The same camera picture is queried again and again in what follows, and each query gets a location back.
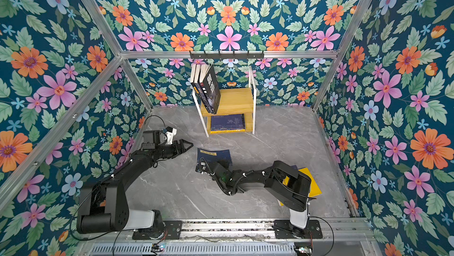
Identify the black book leaning on shelf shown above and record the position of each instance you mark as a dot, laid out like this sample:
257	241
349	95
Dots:
193	80

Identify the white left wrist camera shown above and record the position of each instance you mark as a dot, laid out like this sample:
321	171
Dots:
170	133

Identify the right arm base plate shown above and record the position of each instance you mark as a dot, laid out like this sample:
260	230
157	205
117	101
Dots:
283	229

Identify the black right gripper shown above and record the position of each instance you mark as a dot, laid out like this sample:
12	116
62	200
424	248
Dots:
221	164

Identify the yellow cartoon cover book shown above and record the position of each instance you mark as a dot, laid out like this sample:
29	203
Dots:
314	188

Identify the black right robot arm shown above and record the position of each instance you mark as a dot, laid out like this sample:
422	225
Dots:
295	197

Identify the black wolf cover book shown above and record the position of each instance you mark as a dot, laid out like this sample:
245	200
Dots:
209	88

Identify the aluminium mounting rail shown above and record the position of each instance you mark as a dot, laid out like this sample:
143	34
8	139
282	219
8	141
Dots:
335	230

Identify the navy book yellow label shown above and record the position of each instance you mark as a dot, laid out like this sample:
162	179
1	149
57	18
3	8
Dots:
227	122
209	156

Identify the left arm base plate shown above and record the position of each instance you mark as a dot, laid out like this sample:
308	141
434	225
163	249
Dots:
166	229

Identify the black hook rack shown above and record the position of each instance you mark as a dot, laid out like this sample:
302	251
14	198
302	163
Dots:
219	55

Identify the white wooden two-tier shelf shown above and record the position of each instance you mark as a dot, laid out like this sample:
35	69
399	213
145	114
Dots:
232	101

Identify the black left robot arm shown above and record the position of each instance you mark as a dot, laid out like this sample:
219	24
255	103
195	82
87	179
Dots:
104	206

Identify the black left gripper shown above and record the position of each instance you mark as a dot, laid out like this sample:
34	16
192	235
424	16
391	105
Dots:
176	152

